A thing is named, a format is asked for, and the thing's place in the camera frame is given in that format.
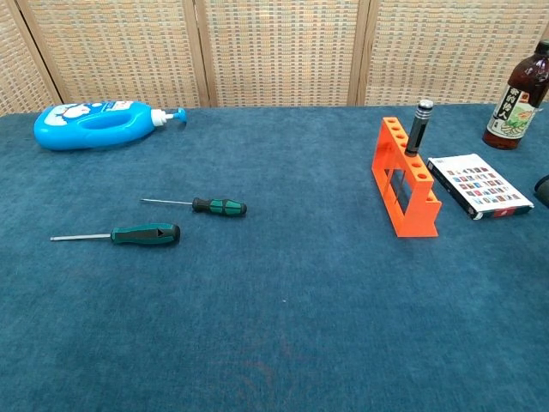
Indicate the woven bamboo folding screen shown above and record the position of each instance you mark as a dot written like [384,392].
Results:
[274,51]

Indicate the orange screwdriver rack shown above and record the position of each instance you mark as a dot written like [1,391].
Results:
[422,214]

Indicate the blue pump detergent bottle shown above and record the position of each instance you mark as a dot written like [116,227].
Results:
[64,134]

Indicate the small green-black striped screwdriver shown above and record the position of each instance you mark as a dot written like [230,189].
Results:
[218,207]

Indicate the large green-black screwdriver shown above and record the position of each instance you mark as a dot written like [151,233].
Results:
[146,234]

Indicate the black object at edge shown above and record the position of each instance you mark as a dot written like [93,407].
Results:
[542,186]

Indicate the blue felt table cover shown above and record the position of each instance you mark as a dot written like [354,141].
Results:
[274,300]

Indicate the dark glass bottle with label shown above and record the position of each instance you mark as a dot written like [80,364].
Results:
[514,116]

